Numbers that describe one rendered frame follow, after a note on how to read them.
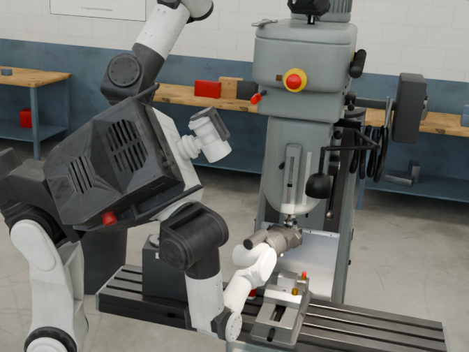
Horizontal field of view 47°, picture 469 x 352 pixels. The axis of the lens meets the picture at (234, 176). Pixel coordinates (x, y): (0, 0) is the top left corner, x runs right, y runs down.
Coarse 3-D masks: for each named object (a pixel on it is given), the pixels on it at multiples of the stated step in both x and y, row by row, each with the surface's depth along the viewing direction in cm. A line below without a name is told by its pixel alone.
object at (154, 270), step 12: (156, 240) 192; (144, 252) 189; (156, 252) 189; (144, 264) 191; (156, 264) 191; (144, 276) 192; (156, 276) 192; (168, 276) 192; (180, 276) 192; (144, 288) 194; (156, 288) 194; (168, 288) 193; (180, 288) 193
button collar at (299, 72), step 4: (292, 68) 142; (296, 68) 141; (288, 72) 141; (292, 72) 141; (296, 72) 141; (300, 72) 141; (284, 76) 142; (300, 76) 141; (304, 76) 141; (284, 80) 142; (304, 80) 141; (284, 84) 143; (304, 84) 141; (288, 88) 143; (300, 88) 142
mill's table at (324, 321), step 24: (120, 288) 200; (120, 312) 195; (144, 312) 193; (168, 312) 190; (312, 312) 191; (336, 312) 192; (360, 312) 193; (384, 312) 194; (240, 336) 186; (312, 336) 179; (336, 336) 179; (360, 336) 181; (384, 336) 180; (408, 336) 181; (432, 336) 182
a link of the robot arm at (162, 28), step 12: (156, 0) 141; (168, 0) 138; (180, 0) 138; (156, 12) 140; (168, 12) 139; (180, 12) 140; (144, 24) 141; (156, 24) 139; (168, 24) 139; (180, 24) 142; (144, 36) 139; (156, 36) 138; (168, 36) 139; (156, 48) 138; (168, 48) 141
